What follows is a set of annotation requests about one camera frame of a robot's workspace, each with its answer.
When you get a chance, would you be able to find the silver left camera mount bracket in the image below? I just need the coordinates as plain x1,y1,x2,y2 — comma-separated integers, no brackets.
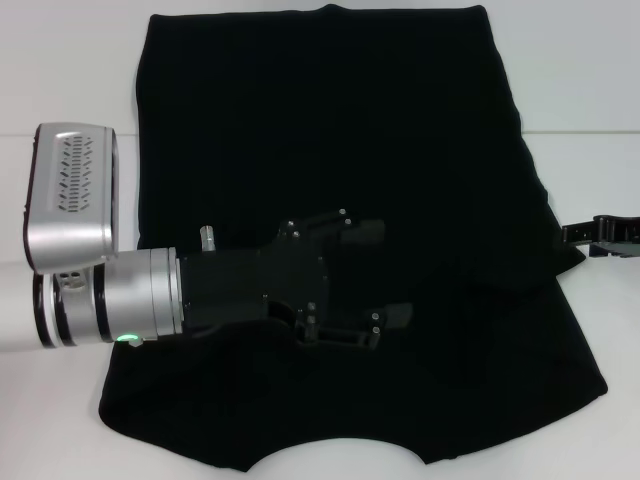
52,267,101,292

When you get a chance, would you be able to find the black t-shirt with FREE print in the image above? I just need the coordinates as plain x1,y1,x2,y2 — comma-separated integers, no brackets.
97,3,610,474

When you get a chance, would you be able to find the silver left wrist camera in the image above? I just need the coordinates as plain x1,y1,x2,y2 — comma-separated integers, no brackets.
22,122,121,275

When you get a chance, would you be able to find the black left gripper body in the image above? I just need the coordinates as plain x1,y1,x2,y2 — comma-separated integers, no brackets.
178,222,331,335

